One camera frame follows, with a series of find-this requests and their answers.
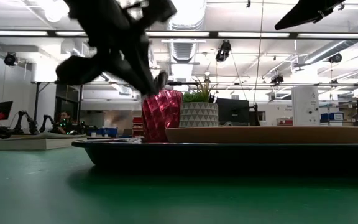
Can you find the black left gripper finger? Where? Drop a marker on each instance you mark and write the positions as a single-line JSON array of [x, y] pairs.
[[79, 70], [138, 74]]

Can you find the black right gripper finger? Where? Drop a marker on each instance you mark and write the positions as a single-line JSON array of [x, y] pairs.
[[303, 14]]

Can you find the red faceted cup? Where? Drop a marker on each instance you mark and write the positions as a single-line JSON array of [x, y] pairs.
[[162, 116]]

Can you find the black background robot arm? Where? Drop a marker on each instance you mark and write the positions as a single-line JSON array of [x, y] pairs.
[[26, 123]]

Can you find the black plastic tray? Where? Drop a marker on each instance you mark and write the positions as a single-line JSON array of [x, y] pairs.
[[197, 155]]

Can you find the red stacked bins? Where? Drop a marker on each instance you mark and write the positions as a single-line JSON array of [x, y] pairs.
[[137, 126]]

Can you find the person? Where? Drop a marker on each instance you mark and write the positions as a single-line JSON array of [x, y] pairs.
[[64, 123]]

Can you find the blue storage bins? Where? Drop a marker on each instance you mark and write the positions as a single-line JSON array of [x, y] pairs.
[[104, 131]]

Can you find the succulent in white patterned pot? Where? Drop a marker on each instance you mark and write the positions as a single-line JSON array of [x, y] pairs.
[[199, 113]]

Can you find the small black tilted monitor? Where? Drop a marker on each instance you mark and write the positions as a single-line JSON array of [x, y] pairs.
[[2, 109]]

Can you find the white printed pillar box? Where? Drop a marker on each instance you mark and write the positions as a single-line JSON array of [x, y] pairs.
[[305, 105]]

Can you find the green table mat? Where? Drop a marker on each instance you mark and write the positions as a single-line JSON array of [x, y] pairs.
[[135, 193]]

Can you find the black ceiling camera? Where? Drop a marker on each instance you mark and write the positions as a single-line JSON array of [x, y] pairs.
[[335, 58], [10, 59], [223, 51]]

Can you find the black metal table frame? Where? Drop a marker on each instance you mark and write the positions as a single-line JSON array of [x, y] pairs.
[[179, 34]]

